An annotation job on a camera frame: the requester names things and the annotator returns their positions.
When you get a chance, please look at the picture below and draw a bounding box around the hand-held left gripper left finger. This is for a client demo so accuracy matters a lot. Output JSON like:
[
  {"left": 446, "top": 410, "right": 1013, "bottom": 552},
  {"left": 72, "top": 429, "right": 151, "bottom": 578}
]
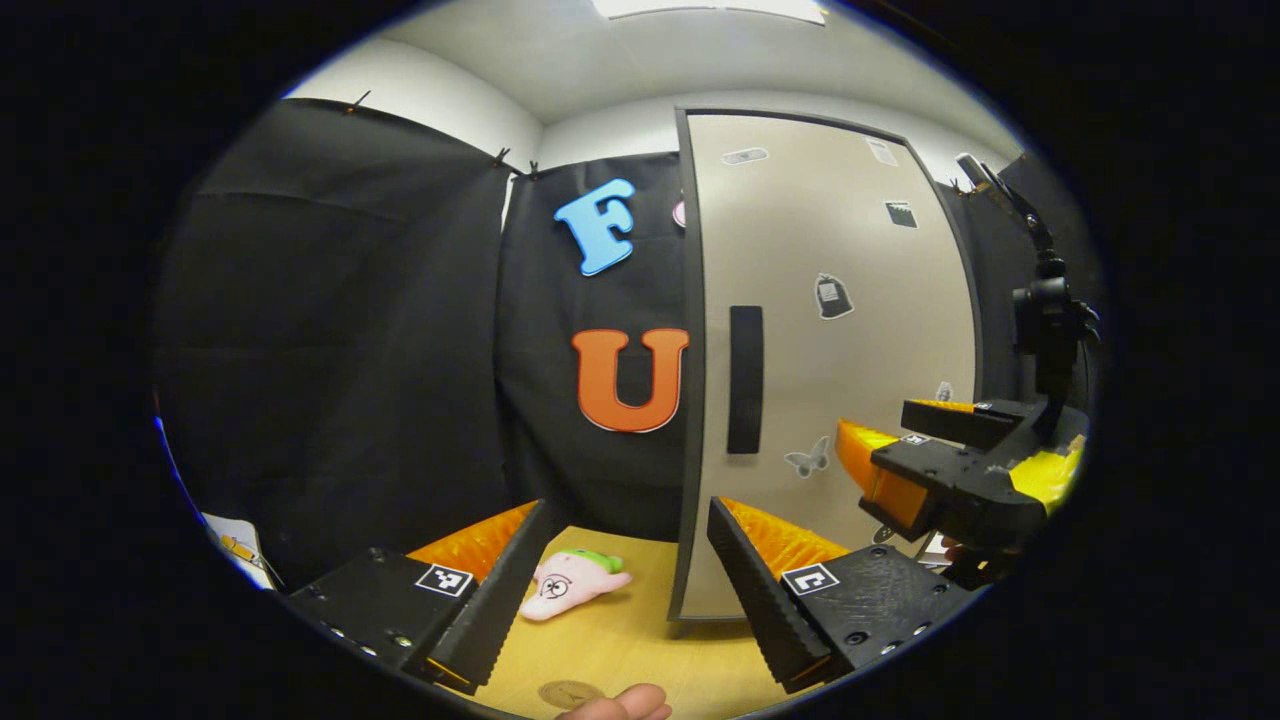
[{"left": 285, "top": 498, "right": 567, "bottom": 696}]

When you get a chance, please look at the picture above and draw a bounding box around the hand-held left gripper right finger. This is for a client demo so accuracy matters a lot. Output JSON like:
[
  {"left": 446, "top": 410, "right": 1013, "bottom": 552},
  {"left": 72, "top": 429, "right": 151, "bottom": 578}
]
[{"left": 706, "top": 495, "right": 976, "bottom": 694}]

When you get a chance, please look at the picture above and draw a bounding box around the beige cabinet door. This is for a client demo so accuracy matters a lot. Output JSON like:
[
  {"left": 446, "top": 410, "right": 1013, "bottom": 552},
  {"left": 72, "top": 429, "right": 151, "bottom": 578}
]
[{"left": 690, "top": 113, "right": 978, "bottom": 619}]

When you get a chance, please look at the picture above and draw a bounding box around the black cabinet door handle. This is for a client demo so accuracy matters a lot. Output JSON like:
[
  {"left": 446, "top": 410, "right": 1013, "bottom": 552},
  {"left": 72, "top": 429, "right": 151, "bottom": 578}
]
[{"left": 727, "top": 305, "right": 765, "bottom": 456}]

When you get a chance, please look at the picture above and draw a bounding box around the pink plush toy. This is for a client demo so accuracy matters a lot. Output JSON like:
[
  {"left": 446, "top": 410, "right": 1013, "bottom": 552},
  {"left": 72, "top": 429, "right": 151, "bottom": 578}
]
[{"left": 518, "top": 548, "right": 634, "bottom": 623}]

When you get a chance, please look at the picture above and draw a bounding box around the black backdrop cloth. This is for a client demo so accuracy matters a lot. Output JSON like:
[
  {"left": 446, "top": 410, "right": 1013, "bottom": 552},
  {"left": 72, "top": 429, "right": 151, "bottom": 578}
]
[{"left": 155, "top": 97, "right": 1101, "bottom": 591}]

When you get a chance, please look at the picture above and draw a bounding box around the ceiling light panel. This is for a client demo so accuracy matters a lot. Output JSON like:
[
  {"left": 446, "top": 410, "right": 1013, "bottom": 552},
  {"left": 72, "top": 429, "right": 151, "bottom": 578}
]
[{"left": 590, "top": 0, "right": 831, "bottom": 26}]

